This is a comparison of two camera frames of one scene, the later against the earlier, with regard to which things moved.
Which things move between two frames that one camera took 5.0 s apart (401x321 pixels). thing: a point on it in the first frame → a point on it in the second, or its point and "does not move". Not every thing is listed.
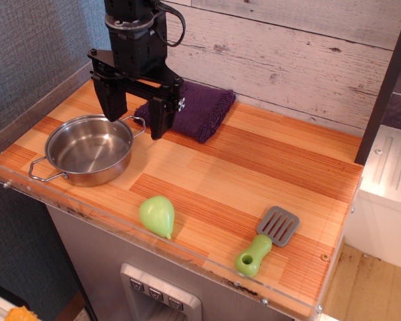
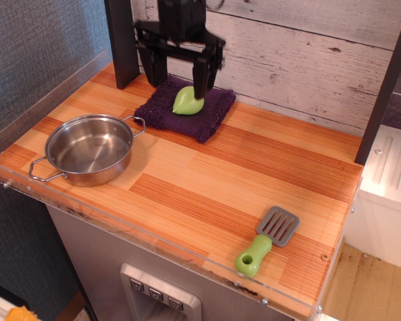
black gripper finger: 112,99 → 156,64
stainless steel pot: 89,150 does not move
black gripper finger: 162,115 → 204,72
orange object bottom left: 21,313 does not move
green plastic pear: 157,212 → 186,102
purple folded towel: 200,110 does not move
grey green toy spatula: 277,227 does not move
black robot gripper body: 138,60 → 181,30
